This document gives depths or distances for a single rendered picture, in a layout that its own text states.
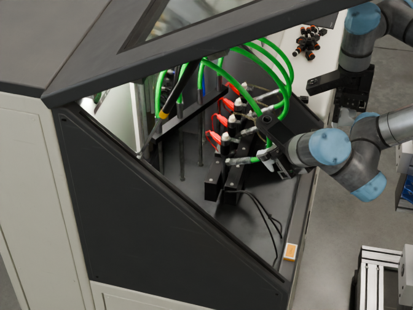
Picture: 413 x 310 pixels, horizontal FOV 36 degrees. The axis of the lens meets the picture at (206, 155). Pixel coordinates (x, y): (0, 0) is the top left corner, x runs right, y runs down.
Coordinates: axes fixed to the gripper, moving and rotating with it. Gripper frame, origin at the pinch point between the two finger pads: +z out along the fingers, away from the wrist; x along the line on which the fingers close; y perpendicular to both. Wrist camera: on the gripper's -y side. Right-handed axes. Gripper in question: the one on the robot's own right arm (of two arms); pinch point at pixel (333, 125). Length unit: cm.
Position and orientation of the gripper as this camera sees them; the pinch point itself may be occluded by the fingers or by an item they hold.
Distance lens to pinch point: 169.9
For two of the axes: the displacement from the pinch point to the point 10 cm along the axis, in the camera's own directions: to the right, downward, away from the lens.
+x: 2.6, -6.7, 7.0
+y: 9.7, 1.8, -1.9
